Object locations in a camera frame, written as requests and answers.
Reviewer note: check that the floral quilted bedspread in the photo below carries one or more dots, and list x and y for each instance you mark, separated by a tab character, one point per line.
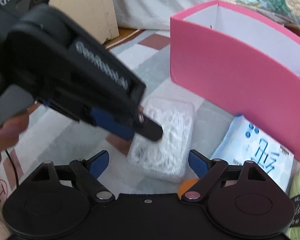
140	10

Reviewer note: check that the beige board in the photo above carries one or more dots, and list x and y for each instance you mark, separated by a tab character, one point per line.
90	10

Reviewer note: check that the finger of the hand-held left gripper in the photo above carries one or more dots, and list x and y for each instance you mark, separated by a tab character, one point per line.
115	125
152	131

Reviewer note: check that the orange makeup sponge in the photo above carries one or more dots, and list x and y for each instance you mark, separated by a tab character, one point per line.
186	186

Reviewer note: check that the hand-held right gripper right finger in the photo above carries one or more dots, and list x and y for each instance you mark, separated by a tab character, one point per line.
197	162

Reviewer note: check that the person's left hand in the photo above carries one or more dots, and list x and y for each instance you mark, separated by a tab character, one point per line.
5	135

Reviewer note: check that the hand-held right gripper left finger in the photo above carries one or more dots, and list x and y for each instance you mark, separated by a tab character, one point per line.
100	161

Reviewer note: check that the clear plastic floss pick box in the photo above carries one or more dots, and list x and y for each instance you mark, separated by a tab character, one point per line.
170	150

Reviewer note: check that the blue white wet wipes packet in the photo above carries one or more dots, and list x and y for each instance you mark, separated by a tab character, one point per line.
242	142

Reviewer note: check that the pink cardboard box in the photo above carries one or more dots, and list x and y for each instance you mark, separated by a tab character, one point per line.
227	80

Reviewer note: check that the striped rug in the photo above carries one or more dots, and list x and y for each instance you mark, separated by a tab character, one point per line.
145	62

